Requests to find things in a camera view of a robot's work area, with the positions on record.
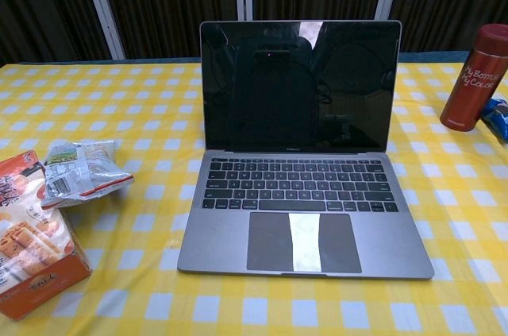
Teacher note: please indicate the grey laptop computer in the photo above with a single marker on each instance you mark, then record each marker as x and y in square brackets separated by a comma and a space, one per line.
[305, 209]

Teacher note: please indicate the yellow white checkered tablecloth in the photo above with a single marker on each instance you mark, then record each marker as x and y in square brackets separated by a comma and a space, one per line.
[131, 113]

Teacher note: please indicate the crumpled silver snack bag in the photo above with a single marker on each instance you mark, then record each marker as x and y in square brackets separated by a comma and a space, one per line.
[79, 173]

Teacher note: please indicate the red thermos bottle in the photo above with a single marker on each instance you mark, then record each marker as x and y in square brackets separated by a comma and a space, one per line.
[473, 78]

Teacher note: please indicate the orange snack box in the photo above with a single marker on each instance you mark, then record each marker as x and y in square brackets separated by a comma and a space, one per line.
[31, 240]

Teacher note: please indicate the blue snack packet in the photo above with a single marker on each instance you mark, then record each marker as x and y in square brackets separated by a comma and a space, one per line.
[498, 113]

